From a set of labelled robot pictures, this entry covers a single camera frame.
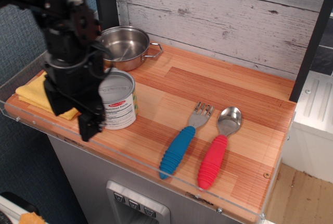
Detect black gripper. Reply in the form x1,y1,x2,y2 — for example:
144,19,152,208
44,51,105,142

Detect toy food can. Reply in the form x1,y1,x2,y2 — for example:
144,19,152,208
99,68,138,130

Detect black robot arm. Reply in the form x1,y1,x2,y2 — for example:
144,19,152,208
1,0,106,141

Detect small stainless steel pot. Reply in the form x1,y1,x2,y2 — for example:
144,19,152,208
97,26,163,71

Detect clear acrylic table guard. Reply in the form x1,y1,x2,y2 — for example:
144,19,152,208
2,45,296,223

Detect folded yellow cloth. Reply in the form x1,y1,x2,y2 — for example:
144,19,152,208
15,71,80,120

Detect grey toy fridge cabinet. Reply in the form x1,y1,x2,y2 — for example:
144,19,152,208
47,134,245,224

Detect silver dispenser button panel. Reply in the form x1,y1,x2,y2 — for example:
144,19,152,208
106,180,171,223

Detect black and orange object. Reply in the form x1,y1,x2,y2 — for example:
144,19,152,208
1,192,47,223

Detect white toy sink unit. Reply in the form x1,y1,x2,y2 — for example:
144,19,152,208
281,71,332,182

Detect blue handled fork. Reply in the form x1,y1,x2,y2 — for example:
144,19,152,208
159,102,214,179

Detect red handled spoon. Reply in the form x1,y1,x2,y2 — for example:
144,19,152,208
197,107,242,190

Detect black vertical post right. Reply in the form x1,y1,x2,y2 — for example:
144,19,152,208
289,0,332,103

